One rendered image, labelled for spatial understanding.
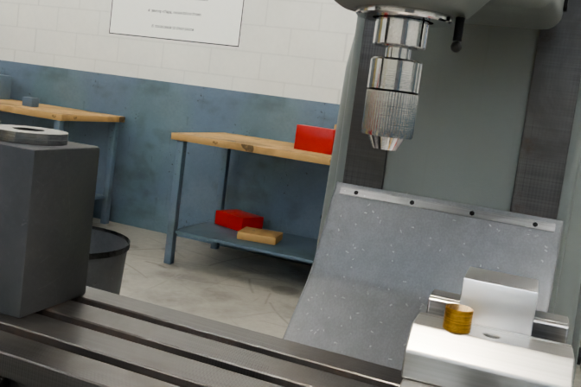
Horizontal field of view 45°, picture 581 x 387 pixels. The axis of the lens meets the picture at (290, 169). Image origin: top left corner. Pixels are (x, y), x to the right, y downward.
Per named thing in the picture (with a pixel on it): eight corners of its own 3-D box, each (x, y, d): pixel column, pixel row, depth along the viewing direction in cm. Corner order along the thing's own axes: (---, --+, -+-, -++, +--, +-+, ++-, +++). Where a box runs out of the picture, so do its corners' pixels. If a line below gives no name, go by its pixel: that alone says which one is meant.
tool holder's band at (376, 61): (376, 69, 66) (378, 59, 66) (426, 75, 65) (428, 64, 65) (363, 66, 62) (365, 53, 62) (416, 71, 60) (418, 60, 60)
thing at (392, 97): (367, 132, 67) (376, 69, 66) (417, 139, 65) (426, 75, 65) (354, 132, 63) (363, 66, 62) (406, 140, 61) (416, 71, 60)
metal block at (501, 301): (526, 363, 58) (538, 292, 57) (452, 345, 60) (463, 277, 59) (527, 345, 63) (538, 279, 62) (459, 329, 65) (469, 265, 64)
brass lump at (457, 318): (469, 336, 55) (472, 314, 55) (440, 329, 56) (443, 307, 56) (471, 328, 57) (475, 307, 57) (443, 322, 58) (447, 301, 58)
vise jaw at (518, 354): (567, 420, 52) (577, 368, 51) (399, 377, 55) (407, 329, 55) (565, 390, 57) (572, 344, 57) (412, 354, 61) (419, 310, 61)
